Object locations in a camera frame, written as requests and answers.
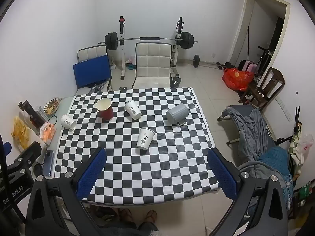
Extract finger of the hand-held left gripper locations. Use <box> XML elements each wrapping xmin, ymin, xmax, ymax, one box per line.
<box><xmin>7</xmin><ymin>141</ymin><xmax>47</xmax><ymax>175</ymax></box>
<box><xmin>0</xmin><ymin>141</ymin><xmax>12</xmax><ymax>158</ymax></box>

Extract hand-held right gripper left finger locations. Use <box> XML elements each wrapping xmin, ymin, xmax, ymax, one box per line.
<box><xmin>25</xmin><ymin>147</ymin><xmax>107</xmax><ymax>236</ymax></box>

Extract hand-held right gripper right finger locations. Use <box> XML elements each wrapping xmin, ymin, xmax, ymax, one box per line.
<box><xmin>207</xmin><ymin>148</ymin><xmax>289</xmax><ymax>236</ymax></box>

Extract white printed paper cup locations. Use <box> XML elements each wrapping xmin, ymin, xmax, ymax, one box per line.
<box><xmin>136</xmin><ymin>127</ymin><xmax>156</xmax><ymax>150</ymax></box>
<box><xmin>61</xmin><ymin>114</ymin><xmax>77</xmax><ymax>130</ymax></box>
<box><xmin>124</xmin><ymin>101</ymin><xmax>142</xmax><ymax>120</ymax></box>

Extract red paper cup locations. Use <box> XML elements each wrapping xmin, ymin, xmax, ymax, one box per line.
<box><xmin>95</xmin><ymin>98</ymin><xmax>114</xmax><ymax>121</ymax></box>

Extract yellow snack bag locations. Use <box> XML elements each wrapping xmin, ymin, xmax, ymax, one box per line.
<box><xmin>11</xmin><ymin>116</ymin><xmax>32</xmax><ymax>150</ymax></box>

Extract dark blue smartphone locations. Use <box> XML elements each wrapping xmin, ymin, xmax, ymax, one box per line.
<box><xmin>44</xmin><ymin>150</ymin><xmax>55</xmax><ymax>177</ymax></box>

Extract orange and white packet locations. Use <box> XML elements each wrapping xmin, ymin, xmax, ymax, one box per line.
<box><xmin>39</xmin><ymin>122</ymin><xmax>56</xmax><ymax>145</ymax></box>

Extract dark bottle in box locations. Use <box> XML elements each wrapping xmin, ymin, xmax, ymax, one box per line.
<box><xmin>18</xmin><ymin>101</ymin><xmax>46</xmax><ymax>134</ymax></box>

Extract dark shoes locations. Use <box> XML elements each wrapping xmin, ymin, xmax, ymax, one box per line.
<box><xmin>95</xmin><ymin>206</ymin><xmax>119</xmax><ymax>221</ymax></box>

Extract grey blanket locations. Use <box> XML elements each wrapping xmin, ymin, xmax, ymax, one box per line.
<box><xmin>226</xmin><ymin>106</ymin><xmax>276</xmax><ymax>169</ymax></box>

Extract black and white checkered tablecloth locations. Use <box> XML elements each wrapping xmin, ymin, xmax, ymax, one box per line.
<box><xmin>55</xmin><ymin>87</ymin><xmax>219</xmax><ymax>205</ymax></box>

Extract person's left foot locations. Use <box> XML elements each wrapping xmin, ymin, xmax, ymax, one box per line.
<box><xmin>119</xmin><ymin>208</ymin><xmax>134</xmax><ymax>223</ymax></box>

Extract person's foot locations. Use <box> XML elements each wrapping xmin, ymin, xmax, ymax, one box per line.
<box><xmin>145</xmin><ymin>210</ymin><xmax>158</xmax><ymax>225</ymax></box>
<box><xmin>119</xmin><ymin>208</ymin><xmax>134</xmax><ymax>223</ymax></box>

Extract teal blanket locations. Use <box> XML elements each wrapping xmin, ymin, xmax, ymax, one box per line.
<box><xmin>257</xmin><ymin>147</ymin><xmax>294</xmax><ymax>203</ymax></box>

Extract plate of food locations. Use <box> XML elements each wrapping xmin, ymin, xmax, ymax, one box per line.
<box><xmin>44</xmin><ymin>97</ymin><xmax>61</xmax><ymax>115</ymax></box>

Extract folding cot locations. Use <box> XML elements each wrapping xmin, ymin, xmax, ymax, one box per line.
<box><xmin>217</xmin><ymin>104</ymin><xmax>278</xmax><ymax>148</ymax></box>

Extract person's right foot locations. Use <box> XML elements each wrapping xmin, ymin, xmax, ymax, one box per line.
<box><xmin>145</xmin><ymin>210</ymin><xmax>158</xmax><ymax>225</ymax></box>

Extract cream tote bag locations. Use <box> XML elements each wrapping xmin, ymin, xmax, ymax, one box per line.
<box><xmin>289</xmin><ymin>124</ymin><xmax>315</xmax><ymax>166</ymax></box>

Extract green box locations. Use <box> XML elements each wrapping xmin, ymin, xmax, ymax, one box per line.
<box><xmin>298</xmin><ymin>182</ymin><xmax>312</xmax><ymax>200</ymax></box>

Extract black coat stand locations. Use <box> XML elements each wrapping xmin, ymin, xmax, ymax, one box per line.
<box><xmin>276</xmin><ymin>106</ymin><xmax>304</xmax><ymax>153</ymax></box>

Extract red plastic bag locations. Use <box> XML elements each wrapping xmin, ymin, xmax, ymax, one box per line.
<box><xmin>222</xmin><ymin>68</ymin><xmax>254</xmax><ymax>91</ymax></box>

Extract blue board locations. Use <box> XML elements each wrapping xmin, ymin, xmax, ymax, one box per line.
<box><xmin>73</xmin><ymin>55</ymin><xmax>112</xmax><ymax>90</ymax></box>

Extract dark wooden chair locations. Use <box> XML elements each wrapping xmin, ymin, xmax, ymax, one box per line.
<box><xmin>238</xmin><ymin>67</ymin><xmax>286</xmax><ymax>112</ymax></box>

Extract pink suitcase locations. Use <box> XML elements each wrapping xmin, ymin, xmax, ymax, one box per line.
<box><xmin>237</xmin><ymin>60</ymin><xmax>258</xmax><ymax>73</ymax></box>

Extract small barbell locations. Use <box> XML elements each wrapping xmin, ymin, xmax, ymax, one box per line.
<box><xmin>193</xmin><ymin>55</ymin><xmax>237</xmax><ymax>70</ymax></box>

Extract white padded chair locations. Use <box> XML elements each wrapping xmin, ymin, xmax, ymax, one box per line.
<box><xmin>77</xmin><ymin>45</ymin><xmax>109</xmax><ymax>63</ymax></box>
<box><xmin>132</xmin><ymin>42</ymin><xmax>173</xmax><ymax>89</ymax></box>

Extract black kick scooter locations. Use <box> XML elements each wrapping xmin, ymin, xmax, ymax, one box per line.
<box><xmin>255</xmin><ymin>45</ymin><xmax>274</xmax><ymax>77</ymax></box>

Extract long barbell with black plates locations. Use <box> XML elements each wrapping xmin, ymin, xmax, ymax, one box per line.
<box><xmin>98</xmin><ymin>31</ymin><xmax>198</xmax><ymax>51</ymax></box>

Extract grey ribbed cup with handle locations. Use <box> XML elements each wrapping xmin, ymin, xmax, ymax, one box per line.
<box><xmin>166</xmin><ymin>103</ymin><xmax>189</xmax><ymax>126</ymax></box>

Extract metal chain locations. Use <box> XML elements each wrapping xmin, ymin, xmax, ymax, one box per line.
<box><xmin>89</xmin><ymin>82</ymin><xmax>107</xmax><ymax>94</ymax></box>

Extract white wall socket strip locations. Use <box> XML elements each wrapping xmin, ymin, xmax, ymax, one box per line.
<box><xmin>276</xmin><ymin>96</ymin><xmax>293</xmax><ymax>122</ymax></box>

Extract door frame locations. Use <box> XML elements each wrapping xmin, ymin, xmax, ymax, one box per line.
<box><xmin>230</xmin><ymin>0</ymin><xmax>291</xmax><ymax>67</ymax></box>

